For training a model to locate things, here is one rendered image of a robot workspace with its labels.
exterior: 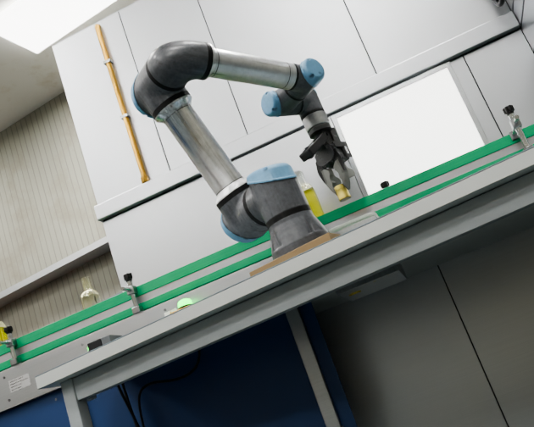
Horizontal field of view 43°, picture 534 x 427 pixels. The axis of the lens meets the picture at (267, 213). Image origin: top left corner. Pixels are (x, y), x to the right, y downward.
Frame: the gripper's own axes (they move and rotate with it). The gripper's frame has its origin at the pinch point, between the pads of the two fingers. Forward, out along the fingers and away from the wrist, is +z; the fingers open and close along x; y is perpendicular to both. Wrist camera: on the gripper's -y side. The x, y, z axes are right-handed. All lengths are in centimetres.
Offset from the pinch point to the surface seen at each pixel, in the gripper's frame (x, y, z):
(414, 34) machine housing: -18, 50, -48
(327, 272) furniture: -14.9, -37.3, 27.1
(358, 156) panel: 9.7, 29.1, -15.7
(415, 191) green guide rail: -9.3, 21.0, 7.2
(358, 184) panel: 12.4, 26.8, -6.7
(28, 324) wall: 532, 147, -119
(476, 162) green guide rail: -26.0, 31.3, 6.7
